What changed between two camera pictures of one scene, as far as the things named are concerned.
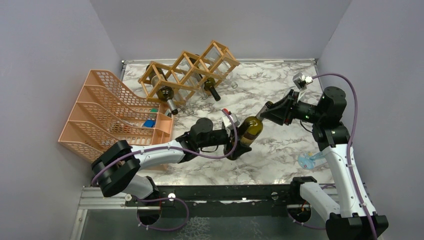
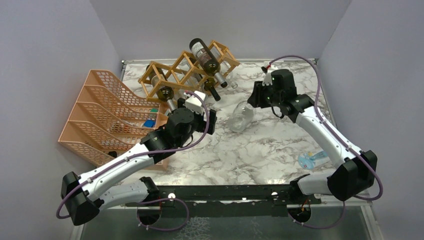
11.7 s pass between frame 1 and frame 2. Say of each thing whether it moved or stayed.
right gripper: moved
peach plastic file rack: stayed
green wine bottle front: stayed
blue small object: stayed
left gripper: moved
